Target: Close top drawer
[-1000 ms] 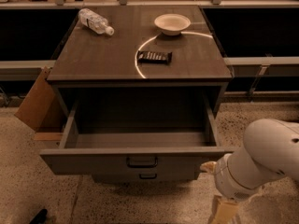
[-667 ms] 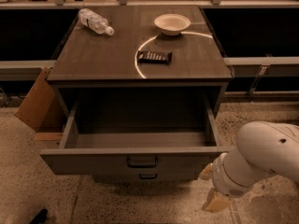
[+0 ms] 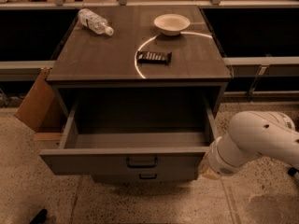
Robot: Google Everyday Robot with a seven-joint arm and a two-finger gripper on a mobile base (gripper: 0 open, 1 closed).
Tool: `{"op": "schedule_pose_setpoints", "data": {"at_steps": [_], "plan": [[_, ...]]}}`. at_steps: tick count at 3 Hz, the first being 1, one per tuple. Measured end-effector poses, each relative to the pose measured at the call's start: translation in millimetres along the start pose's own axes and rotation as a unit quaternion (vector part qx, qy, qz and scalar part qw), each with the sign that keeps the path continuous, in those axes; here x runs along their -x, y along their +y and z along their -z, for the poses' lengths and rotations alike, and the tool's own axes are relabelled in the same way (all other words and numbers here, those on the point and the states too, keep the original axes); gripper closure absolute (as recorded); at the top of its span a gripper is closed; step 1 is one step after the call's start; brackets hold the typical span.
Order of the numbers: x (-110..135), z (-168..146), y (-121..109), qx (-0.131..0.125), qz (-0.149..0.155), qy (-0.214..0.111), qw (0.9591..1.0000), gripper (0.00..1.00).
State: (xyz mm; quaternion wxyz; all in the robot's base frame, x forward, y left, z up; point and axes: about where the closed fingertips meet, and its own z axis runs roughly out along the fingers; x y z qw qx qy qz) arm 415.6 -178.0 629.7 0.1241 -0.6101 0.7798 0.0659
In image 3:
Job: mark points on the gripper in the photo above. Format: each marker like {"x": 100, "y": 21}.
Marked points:
{"x": 217, "y": 160}

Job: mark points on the grey top drawer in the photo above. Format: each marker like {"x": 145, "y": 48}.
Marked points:
{"x": 129, "y": 132}

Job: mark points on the grey drawer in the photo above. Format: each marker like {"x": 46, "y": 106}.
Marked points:
{"x": 151, "y": 177}
{"x": 129, "y": 132}

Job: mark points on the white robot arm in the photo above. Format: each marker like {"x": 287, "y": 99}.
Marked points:
{"x": 251, "y": 135}

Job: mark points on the grey drawer cabinet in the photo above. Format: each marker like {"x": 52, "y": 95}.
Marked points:
{"x": 90, "y": 64}

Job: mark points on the lower grey drawer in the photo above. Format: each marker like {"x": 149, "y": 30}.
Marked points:
{"x": 151, "y": 177}

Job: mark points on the black chair caster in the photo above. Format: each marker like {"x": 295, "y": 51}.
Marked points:
{"x": 292, "y": 171}

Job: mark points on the dark chocolate bar wrapper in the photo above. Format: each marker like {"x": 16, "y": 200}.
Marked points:
{"x": 154, "y": 57}

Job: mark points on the white ceramic bowl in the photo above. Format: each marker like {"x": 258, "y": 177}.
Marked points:
{"x": 171, "y": 24}

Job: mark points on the black object on floor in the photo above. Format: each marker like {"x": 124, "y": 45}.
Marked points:
{"x": 40, "y": 218}

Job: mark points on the brown cardboard piece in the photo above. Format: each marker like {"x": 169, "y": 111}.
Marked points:
{"x": 41, "y": 112}

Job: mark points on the clear plastic water bottle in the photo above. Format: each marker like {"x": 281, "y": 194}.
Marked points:
{"x": 94, "y": 22}

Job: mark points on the metal railing frame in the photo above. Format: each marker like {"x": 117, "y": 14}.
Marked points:
{"x": 18, "y": 77}

